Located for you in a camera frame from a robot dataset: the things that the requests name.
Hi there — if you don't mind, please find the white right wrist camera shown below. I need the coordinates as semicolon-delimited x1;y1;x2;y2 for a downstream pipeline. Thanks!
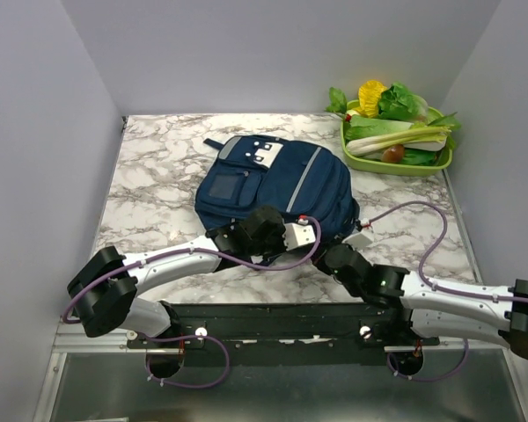
342;219;375;251

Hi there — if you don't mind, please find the yellow toy flower vegetable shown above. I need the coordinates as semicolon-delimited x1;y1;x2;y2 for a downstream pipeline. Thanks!
358;80;387;118

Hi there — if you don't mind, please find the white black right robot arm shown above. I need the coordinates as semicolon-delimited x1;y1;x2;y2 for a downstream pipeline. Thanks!
312;244;528;360

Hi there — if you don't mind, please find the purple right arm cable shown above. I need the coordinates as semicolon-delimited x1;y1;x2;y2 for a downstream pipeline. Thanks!
356;200;528;383

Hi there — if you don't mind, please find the green toy lettuce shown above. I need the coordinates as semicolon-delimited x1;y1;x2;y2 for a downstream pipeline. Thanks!
378;83;429;122

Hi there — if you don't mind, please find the green vegetable tray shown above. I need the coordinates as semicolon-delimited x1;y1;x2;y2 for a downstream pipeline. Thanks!
341;94;461;176

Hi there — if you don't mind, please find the navy blue student backpack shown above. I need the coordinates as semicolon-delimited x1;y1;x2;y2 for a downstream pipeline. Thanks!
194;135;360;242

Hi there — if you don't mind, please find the toy celery stalk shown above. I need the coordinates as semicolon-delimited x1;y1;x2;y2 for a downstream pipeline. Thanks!
346;127;451;156

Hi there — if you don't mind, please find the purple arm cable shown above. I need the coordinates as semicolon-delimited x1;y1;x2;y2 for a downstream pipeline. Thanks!
61;215;323;389
356;200;528;383

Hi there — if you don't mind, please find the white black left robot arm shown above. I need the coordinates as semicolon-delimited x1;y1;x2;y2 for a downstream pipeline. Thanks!
63;206;286;347

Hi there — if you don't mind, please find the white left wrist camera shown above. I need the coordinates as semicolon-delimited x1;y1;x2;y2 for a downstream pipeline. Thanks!
282;215;316;251

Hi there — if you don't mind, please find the brown toy mushroom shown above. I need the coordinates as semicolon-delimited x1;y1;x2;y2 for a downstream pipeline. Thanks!
381;144;405;164

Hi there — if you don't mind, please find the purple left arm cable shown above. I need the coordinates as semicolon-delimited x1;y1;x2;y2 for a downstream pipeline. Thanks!
61;215;323;389

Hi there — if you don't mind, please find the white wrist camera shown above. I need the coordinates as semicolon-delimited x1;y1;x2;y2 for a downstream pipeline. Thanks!
282;215;316;251
342;219;375;251

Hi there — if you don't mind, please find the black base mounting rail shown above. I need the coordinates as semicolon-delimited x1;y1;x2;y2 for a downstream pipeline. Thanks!
127;302;439;375

